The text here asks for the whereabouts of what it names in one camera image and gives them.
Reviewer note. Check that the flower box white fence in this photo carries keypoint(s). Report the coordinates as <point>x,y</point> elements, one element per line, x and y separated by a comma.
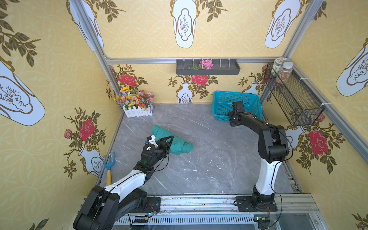
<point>135,103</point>

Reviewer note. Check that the jar with colourful beads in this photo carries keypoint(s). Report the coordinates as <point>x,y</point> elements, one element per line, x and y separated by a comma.
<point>284,72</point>

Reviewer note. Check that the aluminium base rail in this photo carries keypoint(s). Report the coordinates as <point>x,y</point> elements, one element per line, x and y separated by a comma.
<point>288,211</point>

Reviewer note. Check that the dark grey wall shelf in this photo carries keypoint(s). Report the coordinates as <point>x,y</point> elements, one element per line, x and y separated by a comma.
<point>222,66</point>

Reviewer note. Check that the pink artificial flower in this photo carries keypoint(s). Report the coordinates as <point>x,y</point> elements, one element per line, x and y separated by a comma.
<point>206,64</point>

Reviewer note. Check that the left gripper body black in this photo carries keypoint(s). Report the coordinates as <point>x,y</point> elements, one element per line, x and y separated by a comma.
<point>165,144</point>

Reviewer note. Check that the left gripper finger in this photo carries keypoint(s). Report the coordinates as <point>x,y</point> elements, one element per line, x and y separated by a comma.
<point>169,141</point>
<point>162,142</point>

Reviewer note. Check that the jar with yellow label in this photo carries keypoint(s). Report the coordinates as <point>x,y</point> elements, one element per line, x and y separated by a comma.
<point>278,63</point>

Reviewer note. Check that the toy rake yellow handle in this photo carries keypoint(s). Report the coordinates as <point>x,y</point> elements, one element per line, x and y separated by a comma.
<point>108,165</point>

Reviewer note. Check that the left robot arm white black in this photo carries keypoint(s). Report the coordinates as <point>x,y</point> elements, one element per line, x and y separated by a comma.
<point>115,192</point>

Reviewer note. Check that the black wire mesh basket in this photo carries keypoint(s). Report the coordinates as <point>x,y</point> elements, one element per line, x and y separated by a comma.
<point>297,101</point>

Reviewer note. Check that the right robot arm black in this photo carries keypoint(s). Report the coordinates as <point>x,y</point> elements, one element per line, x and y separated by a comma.
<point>273,148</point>

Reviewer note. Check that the green long pants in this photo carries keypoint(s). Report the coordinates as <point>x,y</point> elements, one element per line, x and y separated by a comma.
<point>178,145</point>

